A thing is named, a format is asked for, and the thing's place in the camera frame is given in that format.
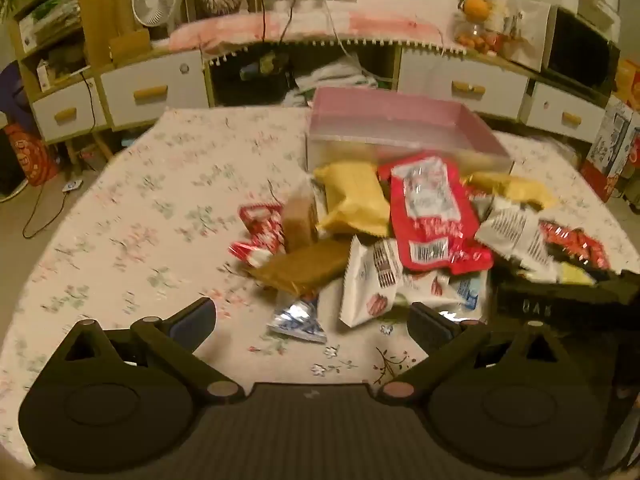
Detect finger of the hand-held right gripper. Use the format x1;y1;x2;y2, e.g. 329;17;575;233
494;270;640;319

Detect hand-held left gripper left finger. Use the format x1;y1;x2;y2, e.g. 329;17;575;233
47;297;241;406

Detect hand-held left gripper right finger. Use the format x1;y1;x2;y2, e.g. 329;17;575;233
380;302;576;406

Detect small pale yellow packet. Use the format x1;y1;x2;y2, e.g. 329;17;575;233
556;261;597;287

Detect white text-printed snack packet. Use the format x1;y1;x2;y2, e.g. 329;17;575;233
474;206;560;283

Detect white snack packet red picture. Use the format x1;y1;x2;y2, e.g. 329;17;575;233
339;236;483;330

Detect red patterned snack packet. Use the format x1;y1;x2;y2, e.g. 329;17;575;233
539;219;612;272

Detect silver blue snack packet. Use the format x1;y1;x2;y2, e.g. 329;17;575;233
265;294;328;345

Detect small red snack packet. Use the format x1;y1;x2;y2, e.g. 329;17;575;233
229;203;287;268

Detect large red snack packet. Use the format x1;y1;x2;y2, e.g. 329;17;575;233
376;154;494;275

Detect small brown snack packet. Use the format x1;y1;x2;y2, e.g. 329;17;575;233
281;184;320;255

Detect large yellow snack packet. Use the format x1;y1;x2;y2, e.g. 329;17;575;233
313;161;392;237

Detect pink storage box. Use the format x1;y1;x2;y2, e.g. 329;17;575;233
304;86;515;177

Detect white printed carton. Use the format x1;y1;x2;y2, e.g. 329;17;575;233
581;94;640;202

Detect red printed bag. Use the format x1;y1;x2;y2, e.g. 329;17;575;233
4;121;60;187

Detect orange red carton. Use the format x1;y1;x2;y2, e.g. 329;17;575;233
611;57;640;112

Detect white drawer round sticker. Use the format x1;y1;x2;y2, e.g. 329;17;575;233
99;50;209;129

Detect black microwave oven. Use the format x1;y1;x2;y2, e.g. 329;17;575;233
541;6;622;99

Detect pile of white papers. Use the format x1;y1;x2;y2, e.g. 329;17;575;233
294;56;397;107

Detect white paper bag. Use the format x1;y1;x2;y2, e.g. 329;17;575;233
499;0;552;74

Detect black storage bin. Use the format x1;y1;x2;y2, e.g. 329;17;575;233
239;50;292;82

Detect glass jar of small oranges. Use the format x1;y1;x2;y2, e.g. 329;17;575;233
451;11;502;57

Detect orange fruit ornament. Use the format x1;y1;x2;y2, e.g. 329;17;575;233
461;0;492;24

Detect brown cardboard box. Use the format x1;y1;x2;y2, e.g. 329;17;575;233
76;0;152;67

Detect pink desk cloth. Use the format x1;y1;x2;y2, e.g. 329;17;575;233
169;9;470;57

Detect white desk fan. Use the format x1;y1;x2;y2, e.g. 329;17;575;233
130;0;183;29

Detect wooden shelf unit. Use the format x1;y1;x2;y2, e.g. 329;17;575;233
6;0;96;93

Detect black floor cable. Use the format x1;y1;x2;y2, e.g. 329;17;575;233
21;74;97;240

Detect white drawer wooden handle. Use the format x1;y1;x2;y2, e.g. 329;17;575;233
399;49;532;117
31;80;109;144
524;82;609;144

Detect black power cable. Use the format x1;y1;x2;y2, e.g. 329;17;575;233
276;0;302;45

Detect white charging cable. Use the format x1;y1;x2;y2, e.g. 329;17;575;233
318;0;383;82

